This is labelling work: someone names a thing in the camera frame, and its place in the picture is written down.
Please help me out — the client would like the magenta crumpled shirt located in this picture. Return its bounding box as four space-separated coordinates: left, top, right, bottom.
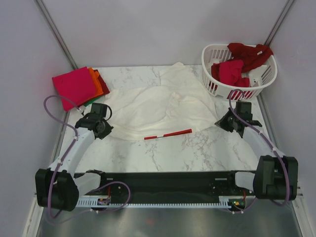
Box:
211 60 250 87

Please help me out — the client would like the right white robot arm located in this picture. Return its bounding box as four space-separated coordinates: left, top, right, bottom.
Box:
215 101 298 202

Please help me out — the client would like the dark red crumpled shirt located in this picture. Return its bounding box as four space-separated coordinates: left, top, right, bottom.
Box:
228 43 273 73

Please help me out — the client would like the green folded shirt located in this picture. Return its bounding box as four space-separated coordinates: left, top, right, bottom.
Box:
83 96 101 107

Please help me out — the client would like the aluminium frame rail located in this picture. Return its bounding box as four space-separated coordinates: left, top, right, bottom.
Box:
256 96 305 198

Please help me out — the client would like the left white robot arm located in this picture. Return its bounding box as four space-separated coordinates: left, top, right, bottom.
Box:
35 103 113 211

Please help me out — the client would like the orange folded shirt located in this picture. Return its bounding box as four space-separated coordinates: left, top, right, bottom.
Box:
88 68 103 98

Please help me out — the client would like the white t shirt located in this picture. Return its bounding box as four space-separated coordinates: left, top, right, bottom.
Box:
104 62 218 141

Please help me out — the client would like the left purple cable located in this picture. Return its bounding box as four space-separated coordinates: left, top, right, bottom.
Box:
43 95 131 219

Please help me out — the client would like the white plastic laundry basket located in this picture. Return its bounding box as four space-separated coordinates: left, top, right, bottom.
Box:
201 43 277 100

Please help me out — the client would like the white slotted cable duct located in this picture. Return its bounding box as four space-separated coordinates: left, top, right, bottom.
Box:
76 196 246 209

